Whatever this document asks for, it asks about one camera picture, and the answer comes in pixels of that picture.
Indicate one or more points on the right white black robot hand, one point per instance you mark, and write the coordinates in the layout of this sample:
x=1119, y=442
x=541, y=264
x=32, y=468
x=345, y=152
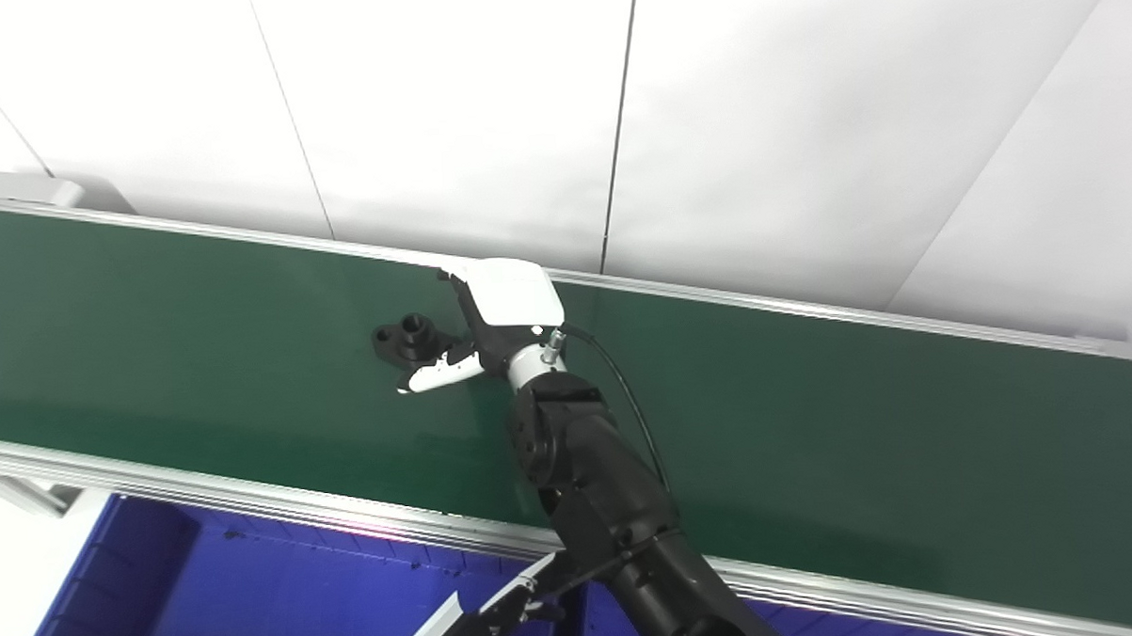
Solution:
x=513, y=296

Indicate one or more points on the black flanged machine part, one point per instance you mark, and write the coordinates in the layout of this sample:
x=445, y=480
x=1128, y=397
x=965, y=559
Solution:
x=399, y=347

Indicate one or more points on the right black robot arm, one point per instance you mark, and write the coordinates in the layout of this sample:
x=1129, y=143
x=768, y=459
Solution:
x=591, y=487

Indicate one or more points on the large blue plastic bin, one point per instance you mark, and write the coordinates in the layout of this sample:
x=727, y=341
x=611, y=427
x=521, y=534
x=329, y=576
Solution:
x=256, y=602

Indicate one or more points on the green conveyor belt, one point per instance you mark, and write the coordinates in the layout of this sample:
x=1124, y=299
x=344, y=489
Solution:
x=814, y=422

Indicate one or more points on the grey conveyor motor housing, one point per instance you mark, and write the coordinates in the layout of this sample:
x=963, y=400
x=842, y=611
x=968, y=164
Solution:
x=15, y=188

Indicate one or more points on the wide aluminium conveyor side rail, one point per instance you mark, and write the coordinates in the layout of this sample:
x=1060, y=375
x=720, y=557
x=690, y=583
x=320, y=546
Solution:
x=252, y=503

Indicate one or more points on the thin aluminium conveyor side rail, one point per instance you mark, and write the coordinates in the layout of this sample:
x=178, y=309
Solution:
x=810, y=309

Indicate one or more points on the aluminium conveyor support bracket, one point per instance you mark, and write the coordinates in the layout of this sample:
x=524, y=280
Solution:
x=26, y=492

